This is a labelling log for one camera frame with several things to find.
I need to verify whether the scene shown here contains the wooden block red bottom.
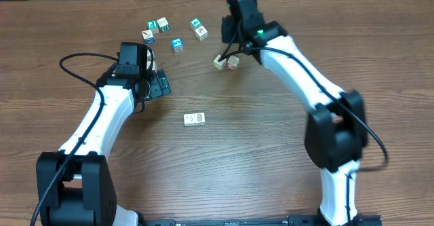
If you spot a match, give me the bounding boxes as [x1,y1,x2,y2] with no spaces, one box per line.
[184,113,197,126]

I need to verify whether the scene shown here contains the pineapple picture wooden block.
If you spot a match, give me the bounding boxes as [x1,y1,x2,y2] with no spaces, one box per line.
[195,113,205,126]

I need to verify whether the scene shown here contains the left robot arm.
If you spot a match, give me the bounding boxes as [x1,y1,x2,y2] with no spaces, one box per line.
[31,42,171,225]

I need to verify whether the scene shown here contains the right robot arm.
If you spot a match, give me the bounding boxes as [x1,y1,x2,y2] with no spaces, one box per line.
[222,0,370,225]

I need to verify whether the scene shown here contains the wooden block red side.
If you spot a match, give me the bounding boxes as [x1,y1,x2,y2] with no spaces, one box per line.
[149,61,157,71]

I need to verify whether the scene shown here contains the wooden block red edge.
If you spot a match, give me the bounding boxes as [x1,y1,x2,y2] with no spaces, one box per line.
[226,56,240,70]

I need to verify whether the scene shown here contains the plain wooden picture block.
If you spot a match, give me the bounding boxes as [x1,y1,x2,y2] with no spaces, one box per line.
[195,26,208,41]

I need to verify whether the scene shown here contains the wooden block yellow side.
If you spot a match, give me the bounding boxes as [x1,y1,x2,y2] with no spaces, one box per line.
[213,55,226,70]

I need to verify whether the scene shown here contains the wooden block blue side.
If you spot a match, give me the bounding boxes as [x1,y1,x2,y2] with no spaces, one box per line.
[142,30,155,44]

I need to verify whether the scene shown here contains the green number four block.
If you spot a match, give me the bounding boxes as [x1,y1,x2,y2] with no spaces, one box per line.
[190,18,203,31]

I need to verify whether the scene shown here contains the blue number five block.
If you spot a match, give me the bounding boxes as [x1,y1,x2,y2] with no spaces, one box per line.
[172,37,184,53]

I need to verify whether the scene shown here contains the green letter block left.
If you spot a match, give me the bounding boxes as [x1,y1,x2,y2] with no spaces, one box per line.
[147,20,159,34]

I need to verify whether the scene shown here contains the wooden block green side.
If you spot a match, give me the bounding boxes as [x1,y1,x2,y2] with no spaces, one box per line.
[157,17,170,33]

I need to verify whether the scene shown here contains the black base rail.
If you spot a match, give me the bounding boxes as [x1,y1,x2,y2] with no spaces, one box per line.
[138,214,329,226]

